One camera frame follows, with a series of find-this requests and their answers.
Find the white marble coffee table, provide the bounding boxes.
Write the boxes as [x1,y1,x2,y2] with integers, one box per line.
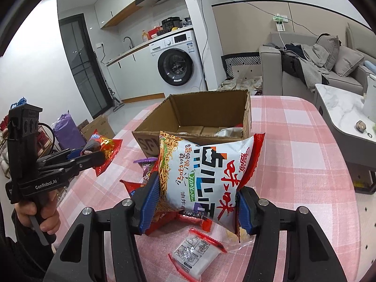
[314,84,376,194]

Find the crumpled packaging pile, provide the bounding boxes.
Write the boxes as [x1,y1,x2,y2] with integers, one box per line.
[217,76,263,91]

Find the stick vacuum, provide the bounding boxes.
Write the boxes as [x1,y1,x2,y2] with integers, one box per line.
[104,86,124,112]

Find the black white patterned panel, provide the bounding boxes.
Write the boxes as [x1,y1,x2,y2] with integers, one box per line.
[221,53,262,80]

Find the dark clothes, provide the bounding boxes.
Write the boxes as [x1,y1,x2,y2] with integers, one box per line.
[281,43,309,80]

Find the pink checkered tablecloth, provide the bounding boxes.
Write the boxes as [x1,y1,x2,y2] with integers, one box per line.
[56,95,357,282]

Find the red white snack packet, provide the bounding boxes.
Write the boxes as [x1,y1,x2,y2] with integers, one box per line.
[168,228,228,281]
[216,124,245,138]

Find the person's left hand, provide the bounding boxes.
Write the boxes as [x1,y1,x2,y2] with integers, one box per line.
[12,193,61,245]

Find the grey sofa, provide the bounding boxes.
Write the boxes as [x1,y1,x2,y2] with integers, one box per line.
[258,23,376,96]

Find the cardboard box with print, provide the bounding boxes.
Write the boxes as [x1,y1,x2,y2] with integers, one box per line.
[78,114,116,140]

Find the red orange snack packet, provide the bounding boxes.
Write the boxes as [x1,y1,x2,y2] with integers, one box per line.
[88,129,123,177]

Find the dark glass door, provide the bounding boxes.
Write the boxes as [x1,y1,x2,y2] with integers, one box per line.
[59,15,108,119]

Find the green white power strip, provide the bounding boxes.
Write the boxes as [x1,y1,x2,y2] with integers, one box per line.
[272,14,288,32]

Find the purple candy packet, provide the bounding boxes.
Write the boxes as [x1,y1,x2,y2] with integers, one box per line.
[133,157,159,183]

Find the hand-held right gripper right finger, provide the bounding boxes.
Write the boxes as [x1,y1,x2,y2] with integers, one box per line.
[236,186,339,282]

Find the grey cushion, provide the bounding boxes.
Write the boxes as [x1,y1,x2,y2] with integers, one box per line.
[316,35,341,71]
[334,45,365,77]

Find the brown cardboard box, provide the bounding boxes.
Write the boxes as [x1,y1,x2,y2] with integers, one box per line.
[132,90,252,159]

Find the black pressure cooker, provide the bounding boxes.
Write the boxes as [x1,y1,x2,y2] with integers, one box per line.
[161,17,183,32]

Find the small key fob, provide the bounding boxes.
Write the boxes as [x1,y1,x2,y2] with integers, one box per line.
[355,120,373,138]

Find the white noodle snack bag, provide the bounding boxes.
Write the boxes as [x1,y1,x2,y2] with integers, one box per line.
[159,131,266,235]

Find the white kitchen counter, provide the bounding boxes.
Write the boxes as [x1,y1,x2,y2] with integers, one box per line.
[106,39,165,100]

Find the white washing machine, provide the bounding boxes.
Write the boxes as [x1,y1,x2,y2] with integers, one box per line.
[148,29,208,94]

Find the grey jacket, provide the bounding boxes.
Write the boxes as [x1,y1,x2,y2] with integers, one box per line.
[302,43,332,90]

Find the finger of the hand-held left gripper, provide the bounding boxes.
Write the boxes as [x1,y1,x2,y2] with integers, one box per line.
[38,152,106,180]
[44,141,102,166]

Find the purple bag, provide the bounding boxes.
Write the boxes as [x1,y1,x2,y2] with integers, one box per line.
[53,113,87,150]

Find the person's left forearm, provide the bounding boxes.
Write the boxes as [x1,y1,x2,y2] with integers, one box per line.
[0,217,55,282]

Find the white wall cabinets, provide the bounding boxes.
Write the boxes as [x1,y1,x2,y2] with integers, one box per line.
[94,0,153,29]

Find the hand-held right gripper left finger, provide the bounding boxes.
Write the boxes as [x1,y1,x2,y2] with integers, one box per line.
[51,176,161,282]

